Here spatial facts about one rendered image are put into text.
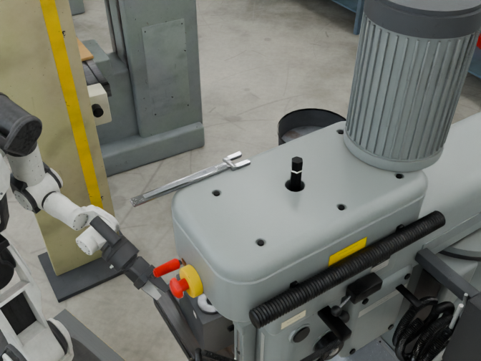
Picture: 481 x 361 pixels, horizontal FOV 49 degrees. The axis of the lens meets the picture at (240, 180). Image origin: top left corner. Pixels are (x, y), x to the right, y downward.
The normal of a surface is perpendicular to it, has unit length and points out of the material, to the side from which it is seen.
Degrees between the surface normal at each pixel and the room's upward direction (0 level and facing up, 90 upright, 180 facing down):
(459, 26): 90
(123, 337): 0
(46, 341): 67
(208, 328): 90
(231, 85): 0
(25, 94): 90
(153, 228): 0
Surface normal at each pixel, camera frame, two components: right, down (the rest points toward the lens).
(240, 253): 0.00, -0.76
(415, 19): -0.45, 0.58
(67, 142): 0.54, 0.55
